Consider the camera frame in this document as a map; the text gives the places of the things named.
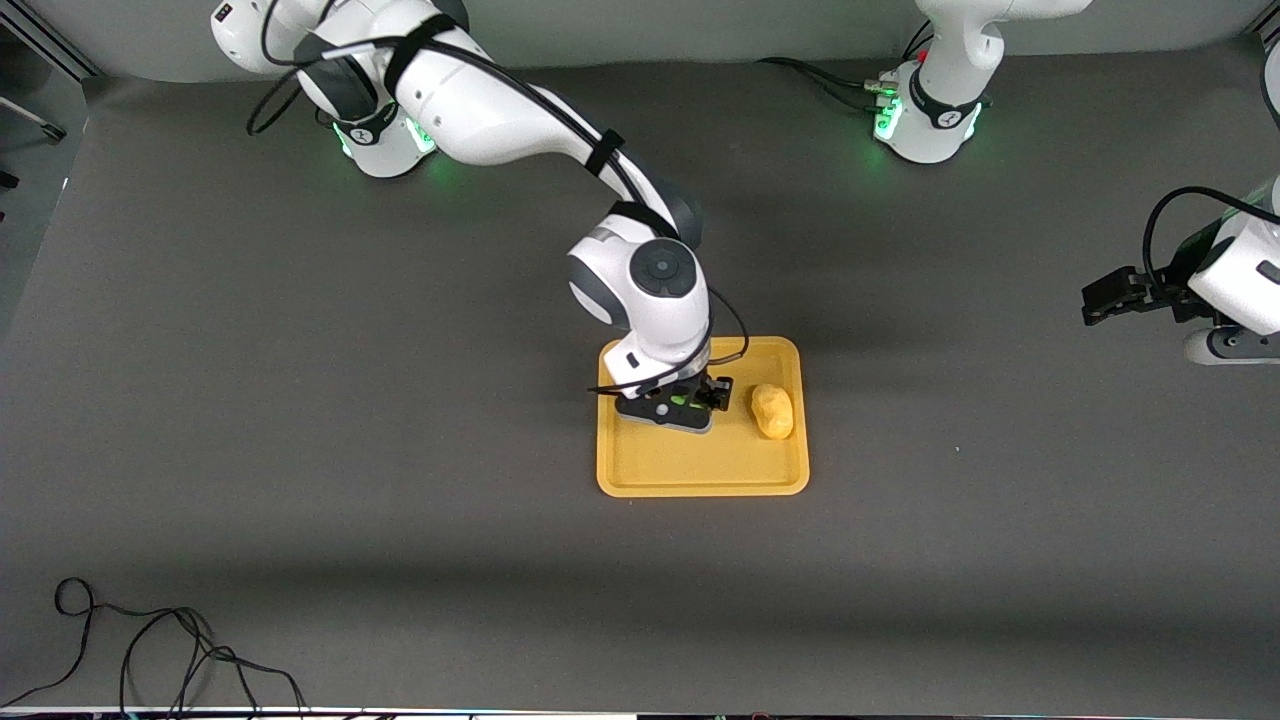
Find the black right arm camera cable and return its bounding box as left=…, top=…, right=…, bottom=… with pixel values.
left=245, top=0, right=751, bottom=397

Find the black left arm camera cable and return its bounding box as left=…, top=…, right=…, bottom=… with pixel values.
left=1143, top=187, right=1280, bottom=297

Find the dark grey table cloth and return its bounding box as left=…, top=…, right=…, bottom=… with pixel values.
left=0, top=35, right=1280, bottom=717

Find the thin black loose cable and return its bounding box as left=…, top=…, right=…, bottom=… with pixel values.
left=0, top=577, right=311, bottom=717

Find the long black left base cable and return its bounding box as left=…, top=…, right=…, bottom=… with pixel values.
left=755, top=57, right=886, bottom=111

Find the yellow plastic tray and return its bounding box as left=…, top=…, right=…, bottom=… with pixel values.
left=596, top=336, right=810, bottom=498

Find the grey metal bar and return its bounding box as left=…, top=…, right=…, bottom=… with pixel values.
left=0, top=95, right=67, bottom=143

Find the yellow potato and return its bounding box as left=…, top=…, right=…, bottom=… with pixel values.
left=751, top=384, right=795, bottom=440

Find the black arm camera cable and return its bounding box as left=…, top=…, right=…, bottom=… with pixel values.
left=245, top=0, right=751, bottom=397
left=1143, top=187, right=1280, bottom=297

